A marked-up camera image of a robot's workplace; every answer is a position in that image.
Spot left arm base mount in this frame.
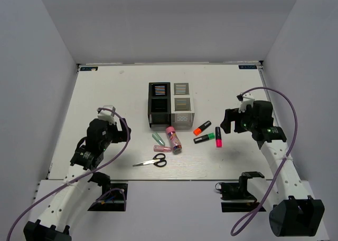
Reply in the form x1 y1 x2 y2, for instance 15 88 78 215
88 182 128 212

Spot purple cable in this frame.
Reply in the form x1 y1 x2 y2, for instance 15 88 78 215
5 108 132 239
230 87 299 237

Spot pink glue stick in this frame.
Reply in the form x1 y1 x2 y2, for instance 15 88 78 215
166 126 182 154

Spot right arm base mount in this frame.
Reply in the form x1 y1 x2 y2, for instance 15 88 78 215
215 182 259 213

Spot green highlighter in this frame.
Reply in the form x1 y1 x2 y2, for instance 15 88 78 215
193 132 215 144

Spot pink highlighter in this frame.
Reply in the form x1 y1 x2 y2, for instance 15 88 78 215
215 127 222 148

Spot green correction tape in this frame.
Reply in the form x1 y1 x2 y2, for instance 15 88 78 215
152 132 165 146

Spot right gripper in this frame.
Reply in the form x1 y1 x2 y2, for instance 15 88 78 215
220 104 258 133

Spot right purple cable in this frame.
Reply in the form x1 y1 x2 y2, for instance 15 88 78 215
230 87 299 237

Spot orange highlighter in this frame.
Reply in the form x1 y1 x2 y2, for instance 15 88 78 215
193 121 211 136

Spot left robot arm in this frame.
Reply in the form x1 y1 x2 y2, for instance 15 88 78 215
23 118 131 240

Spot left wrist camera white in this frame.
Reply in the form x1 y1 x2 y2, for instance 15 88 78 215
97 105 116 125

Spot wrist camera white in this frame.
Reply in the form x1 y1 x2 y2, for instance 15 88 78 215
97 105 116 125
237 92 255 113

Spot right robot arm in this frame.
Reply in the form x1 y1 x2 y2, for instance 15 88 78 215
220 101 325 237

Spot blue corner label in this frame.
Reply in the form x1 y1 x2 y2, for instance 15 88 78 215
80 66 98 71
238 65 257 70

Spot right blue corner label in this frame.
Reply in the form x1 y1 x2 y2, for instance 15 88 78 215
238 65 257 70

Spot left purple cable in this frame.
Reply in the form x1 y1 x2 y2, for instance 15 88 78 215
5 108 132 239

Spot left blue corner label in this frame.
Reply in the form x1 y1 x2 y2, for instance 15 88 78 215
80 66 98 71

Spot pink correction tape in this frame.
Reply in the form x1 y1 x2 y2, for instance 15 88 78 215
153 145 172 152

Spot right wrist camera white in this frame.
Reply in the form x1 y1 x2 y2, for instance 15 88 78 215
237 92 255 113

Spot black handled scissors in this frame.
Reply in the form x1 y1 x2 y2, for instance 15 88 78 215
133 153 167 168

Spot white slotted organizer box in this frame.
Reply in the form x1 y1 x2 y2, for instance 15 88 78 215
171 83 195 130

